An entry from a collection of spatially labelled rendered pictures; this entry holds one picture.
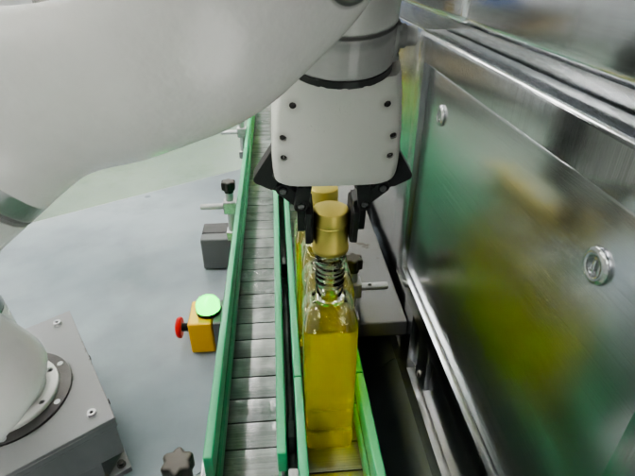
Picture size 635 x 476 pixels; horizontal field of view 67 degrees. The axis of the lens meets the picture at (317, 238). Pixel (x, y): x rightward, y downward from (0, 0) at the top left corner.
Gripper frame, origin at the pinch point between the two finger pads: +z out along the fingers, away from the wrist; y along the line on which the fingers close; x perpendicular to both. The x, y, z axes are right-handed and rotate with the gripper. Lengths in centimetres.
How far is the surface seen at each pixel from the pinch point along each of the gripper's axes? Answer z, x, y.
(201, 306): 39.8, -20.0, 19.9
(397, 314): 34.8, -13.1, -13.7
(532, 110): -14.1, 5.2, -12.3
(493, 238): -2.3, 5.6, -13.0
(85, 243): 60, -57, 56
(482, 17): -14.8, -8.3, -13.0
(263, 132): 59, -104, 11
